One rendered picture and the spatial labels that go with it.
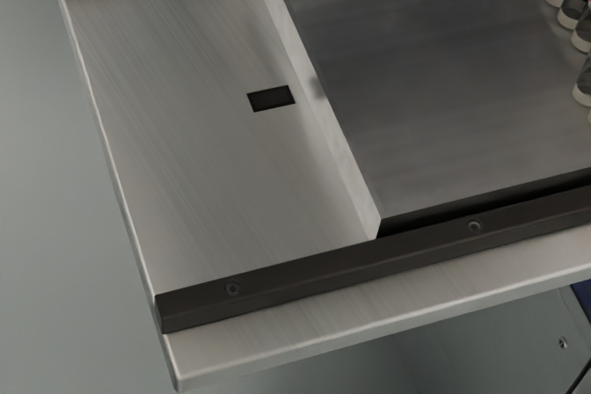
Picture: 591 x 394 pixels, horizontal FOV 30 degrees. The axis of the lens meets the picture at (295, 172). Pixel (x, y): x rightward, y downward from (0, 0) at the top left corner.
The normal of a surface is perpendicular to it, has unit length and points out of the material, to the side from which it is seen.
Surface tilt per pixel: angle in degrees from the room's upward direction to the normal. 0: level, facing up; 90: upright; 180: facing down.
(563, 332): 90
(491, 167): 0
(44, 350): 0
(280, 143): 0
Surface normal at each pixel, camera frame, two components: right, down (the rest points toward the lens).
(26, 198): 0.09, -0.57
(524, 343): -0.94, 0.22
